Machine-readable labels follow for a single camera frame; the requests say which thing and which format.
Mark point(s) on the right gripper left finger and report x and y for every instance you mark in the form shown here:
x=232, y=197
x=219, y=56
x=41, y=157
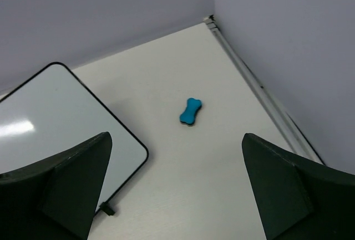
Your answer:
x=57, y=197

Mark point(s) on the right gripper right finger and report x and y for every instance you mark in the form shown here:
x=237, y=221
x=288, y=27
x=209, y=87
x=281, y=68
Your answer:
x=298, y=198

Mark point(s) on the white whiteboard black frame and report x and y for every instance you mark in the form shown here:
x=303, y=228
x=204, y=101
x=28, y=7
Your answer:
x=53, y=111

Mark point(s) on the blue bone-shaped eraser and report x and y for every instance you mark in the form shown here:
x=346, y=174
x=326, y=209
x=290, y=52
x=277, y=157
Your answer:
x=188, y=116

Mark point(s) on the aluminium right side rail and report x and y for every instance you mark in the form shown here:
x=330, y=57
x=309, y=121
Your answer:
x=278, y=114

